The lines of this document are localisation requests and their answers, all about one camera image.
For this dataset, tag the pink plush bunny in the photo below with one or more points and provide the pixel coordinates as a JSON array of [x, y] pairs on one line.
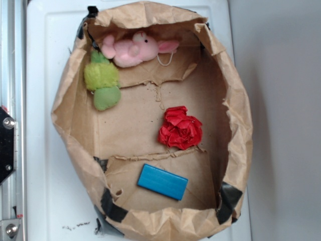
[[140, 48]]

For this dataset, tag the brown paper bag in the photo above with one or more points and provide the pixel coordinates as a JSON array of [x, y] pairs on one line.
[[109, 148]]

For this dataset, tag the blue rectangular block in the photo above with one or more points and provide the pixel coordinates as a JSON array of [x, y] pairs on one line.
[[162, 182]]

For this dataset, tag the green plush toy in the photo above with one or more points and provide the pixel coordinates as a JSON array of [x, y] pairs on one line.
[[102, 79]]

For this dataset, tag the white tray base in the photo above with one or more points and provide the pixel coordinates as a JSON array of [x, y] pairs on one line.
[[58, 206]]

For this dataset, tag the aluminium frame rail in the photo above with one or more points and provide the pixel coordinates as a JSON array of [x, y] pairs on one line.
[[13, 91]]

